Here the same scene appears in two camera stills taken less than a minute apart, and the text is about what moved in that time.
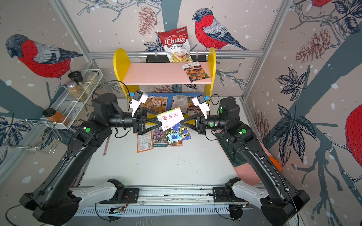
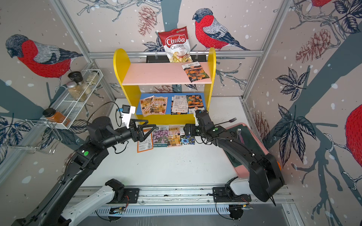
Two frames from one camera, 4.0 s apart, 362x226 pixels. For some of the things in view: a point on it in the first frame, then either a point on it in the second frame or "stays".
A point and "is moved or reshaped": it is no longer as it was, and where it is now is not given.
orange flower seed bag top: (194, 71) stays
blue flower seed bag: (176, 135) is moved or reshaped
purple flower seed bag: (160, 137) stays
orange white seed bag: (144, 142) stays
